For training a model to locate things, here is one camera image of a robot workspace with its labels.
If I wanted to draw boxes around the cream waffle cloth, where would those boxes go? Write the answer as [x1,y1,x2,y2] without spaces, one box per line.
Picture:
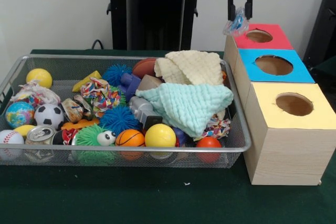
[154,50,224,86]

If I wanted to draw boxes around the mint green waffle cloth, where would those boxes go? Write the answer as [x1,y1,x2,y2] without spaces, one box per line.
[135,82,234,137]

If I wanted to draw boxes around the colourful knotted rope toy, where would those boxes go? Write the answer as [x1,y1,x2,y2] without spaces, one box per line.
[193,119,232,138]

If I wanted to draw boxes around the yellow ball with seam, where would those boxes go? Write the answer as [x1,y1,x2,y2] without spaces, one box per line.
[26,68,54,89]

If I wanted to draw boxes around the wooden box with three holes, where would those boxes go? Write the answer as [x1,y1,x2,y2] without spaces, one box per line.
[223,23,336,186]

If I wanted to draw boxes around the red-orange ball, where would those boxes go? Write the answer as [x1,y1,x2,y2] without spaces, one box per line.
[195,136,223,162]

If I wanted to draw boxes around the smooth yellow ball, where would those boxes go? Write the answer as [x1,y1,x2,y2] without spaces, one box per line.
[144,123,177,158]

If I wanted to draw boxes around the small orange basketball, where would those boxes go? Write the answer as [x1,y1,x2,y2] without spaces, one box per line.
[115,129,145,161]

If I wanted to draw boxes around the green spiky toy with eyes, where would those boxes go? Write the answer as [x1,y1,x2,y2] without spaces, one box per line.
[72,123,117,166]

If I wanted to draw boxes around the black and white soccer ball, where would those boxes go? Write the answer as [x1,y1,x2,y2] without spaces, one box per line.
[34,103,65,127]

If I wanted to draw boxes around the silver drink can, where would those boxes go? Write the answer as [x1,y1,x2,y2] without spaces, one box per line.
[25,124,57,145]

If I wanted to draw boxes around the globe print ball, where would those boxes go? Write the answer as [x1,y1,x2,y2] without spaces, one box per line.
[5,101,36,129]

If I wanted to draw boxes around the white baseball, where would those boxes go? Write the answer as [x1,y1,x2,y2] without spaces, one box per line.
[0,129,25,162]

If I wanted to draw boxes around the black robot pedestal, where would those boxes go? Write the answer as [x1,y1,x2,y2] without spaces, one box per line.
[101,0,212,51]

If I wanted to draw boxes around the black cable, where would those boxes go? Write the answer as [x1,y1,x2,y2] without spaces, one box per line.
[90,39,110,50]

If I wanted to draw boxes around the silver wire mesh bin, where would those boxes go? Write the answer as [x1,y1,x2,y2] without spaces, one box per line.
[0,54,252,168]

